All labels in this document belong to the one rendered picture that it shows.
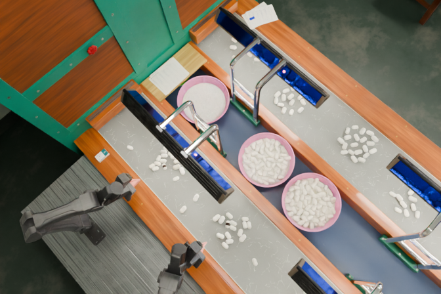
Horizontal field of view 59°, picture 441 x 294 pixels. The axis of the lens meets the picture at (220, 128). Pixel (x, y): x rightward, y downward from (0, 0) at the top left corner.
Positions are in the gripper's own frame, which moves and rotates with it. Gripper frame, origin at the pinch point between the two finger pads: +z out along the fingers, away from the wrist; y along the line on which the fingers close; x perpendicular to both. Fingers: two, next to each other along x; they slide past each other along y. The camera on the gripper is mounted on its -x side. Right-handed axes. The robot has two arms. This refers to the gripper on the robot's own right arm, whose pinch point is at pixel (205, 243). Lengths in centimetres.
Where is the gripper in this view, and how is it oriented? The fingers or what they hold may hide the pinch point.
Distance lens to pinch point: 172.1
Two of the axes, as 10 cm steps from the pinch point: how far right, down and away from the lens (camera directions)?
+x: -4.2, 6.9, 6.0
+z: 5.9, -3.0, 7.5
